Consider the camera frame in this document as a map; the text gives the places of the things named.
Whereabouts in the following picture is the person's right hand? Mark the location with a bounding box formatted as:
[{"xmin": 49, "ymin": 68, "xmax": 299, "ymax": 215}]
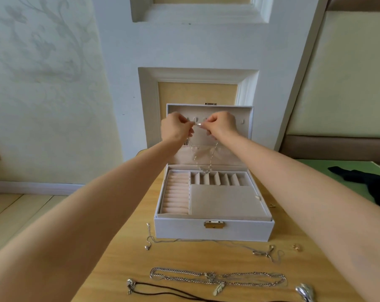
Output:
[{"xmin": 200, "ymin": 110, "xmax": 239, "ymax": 143}]

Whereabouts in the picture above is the person's left hand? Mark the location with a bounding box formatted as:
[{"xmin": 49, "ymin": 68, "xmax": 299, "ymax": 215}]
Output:
[{"xmin": 160, "ymin": 112, "xmax": 196, "ymax": 148}]

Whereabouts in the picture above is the white jewelry box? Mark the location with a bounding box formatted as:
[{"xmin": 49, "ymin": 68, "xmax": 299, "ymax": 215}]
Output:
[{"xmin": 153, "ymin": 104, "xmax": 276, "ymax": 242}]

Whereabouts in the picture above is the thin silver chain necklace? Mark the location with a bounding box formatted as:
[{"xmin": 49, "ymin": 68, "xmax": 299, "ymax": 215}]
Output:
[{"xmin": 144, "ymin": 222, "xmax": 285, "ymax": 263}]

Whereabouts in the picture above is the silver link chain necklace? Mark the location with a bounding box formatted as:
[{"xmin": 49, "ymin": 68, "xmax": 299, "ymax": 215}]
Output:
[{"xmin": 149, "ymin": 266, "xmax": 288, "ymax": 297}]

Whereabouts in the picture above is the bow pendant cord necklace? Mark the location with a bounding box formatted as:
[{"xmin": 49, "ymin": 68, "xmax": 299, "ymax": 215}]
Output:
[{"xmin": 126, "ymin": 278, "xmax": 317, "ymax": 302}]

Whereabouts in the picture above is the person's left forearm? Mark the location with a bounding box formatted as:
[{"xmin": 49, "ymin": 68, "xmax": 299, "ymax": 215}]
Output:
[{"xmin": 0, "ymin": 140, "xmax": 185, "ymax": 302}]

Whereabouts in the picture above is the person's right forearm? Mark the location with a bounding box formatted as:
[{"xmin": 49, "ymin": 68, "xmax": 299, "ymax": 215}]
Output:
[{"xmin": 221, "ymin": 132, "xmax": 380, "ymax": 302}]

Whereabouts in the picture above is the black cloth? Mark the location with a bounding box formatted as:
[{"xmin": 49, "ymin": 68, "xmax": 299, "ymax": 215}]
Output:
[{"xmin": 329, "ymin": 165, "xmax": 380, "ymax": 213}]

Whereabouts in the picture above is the beige padded wall panel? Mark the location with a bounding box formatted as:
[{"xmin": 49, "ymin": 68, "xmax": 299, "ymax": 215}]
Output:
[{"xmin": 279, "ymin": 0, "xmax": 380, "ymax": 162}]

